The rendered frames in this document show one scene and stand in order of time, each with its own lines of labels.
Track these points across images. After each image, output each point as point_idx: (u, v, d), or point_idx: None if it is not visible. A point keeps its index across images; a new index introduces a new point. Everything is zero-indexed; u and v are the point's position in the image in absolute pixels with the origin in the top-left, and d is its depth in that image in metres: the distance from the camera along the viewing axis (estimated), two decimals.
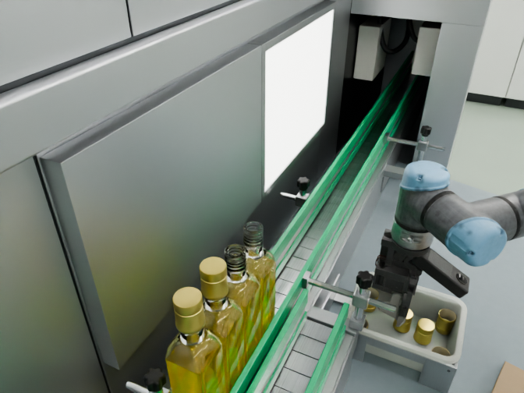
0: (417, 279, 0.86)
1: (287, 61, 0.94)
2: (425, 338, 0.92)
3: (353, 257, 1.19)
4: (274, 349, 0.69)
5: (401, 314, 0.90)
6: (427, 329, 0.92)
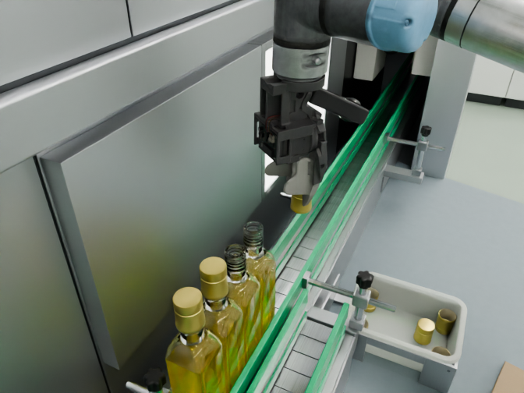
0: (322, 123, 0.65)
1: None
2: (425, 338, 0.92)
3: (353, 257, 1.19)
4: (274, 349, 0.69)
5: (316, 181, 0.68)
6: (427, 329, 0.92)
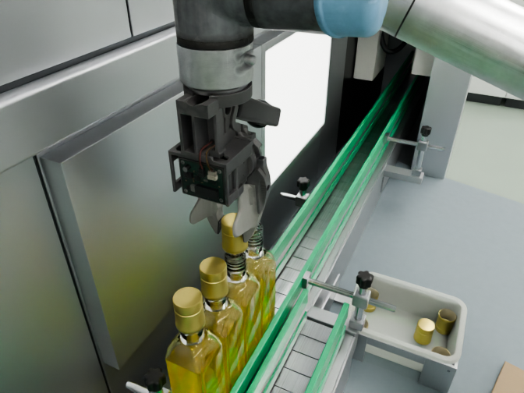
0: (253, 136, 0.52)
1: (287, 61, 0.94)
2: (425, 338, 0.92)
3: (353, 257, 1.19)
4: (274, 349, 0.69)
5: (261, 207, 0.55)
6: (427, 329, 0.92)
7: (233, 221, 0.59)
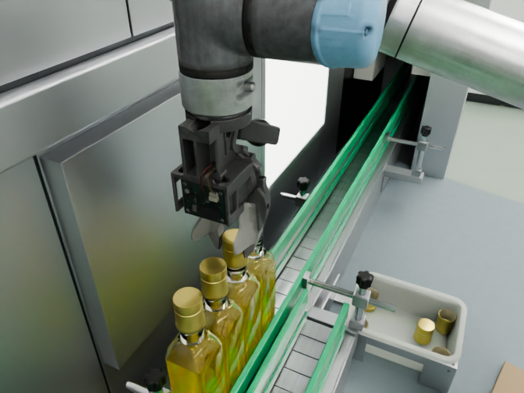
0: (253, 157, 0.53)
1: (287, 61, 0.94)
2: (425, 338, 0.92)
3: (353, 257, 1.19)
4: (274, 349, 0.69)
5: (260, 224, 0.57)
6: (427, 329, 0.92)
7: (234, 237, 0.60)
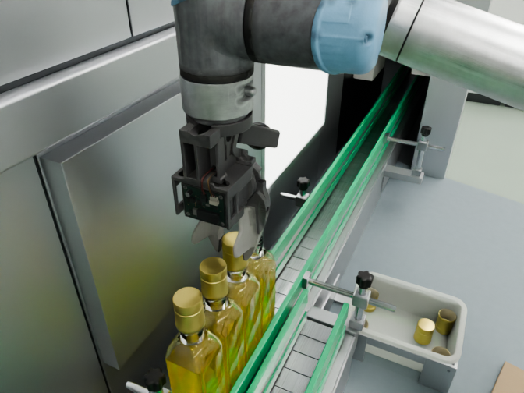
0: (253, 161, 0.54)
1: None
2: (425, 338, 0.92)
3: (353, 257, 1.19)
4: (274, 349, 0.69)
5: (260, 228, 0.57)
6: (427, 329, 0.92)
7: (234, 240, 0.60)
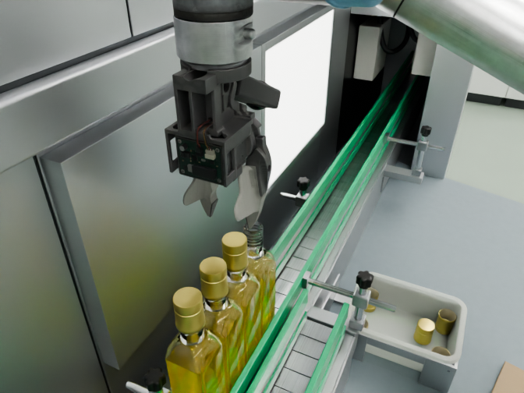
0: (253, 117, 0.50)
1: (287, 61, 0.94)
2: (425, 338, 0.92)
3: (353, 257, 1.19)
4: (274, 349, 0.69)
5: (263, 190, 0.54)
6: (427, 329, 0.92)
7: (234, 240, 0.60)
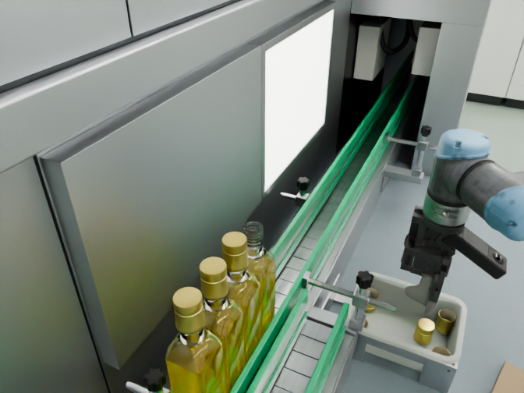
0: (451, 259, 0.79)
1: (287, 61, 0.94)
2: (425, 338, 0.92)
3: (353, 257, 1.19)
4: (274, 349, 0.69)
5: (432, 299, 0.83)
6: (427, 329, 0.92)
7: (234, 240, 0.60)
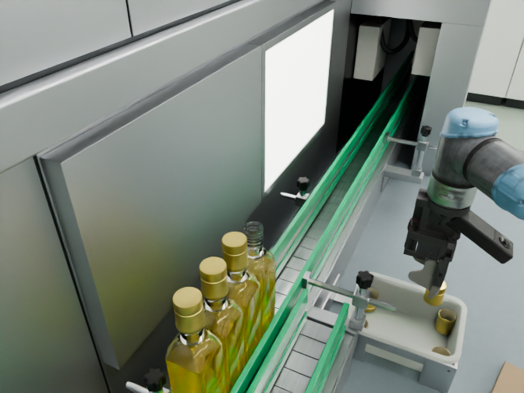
0: (455, 243, 0.77)
1: (287, 61, 0.94)
2: (436, 298, 0.86)
3: (353, 257, 1.19)
4: (274, 349, 0.69)
5: (436, 284, 0.81)
6: None
7: (234, 240, 0.60)
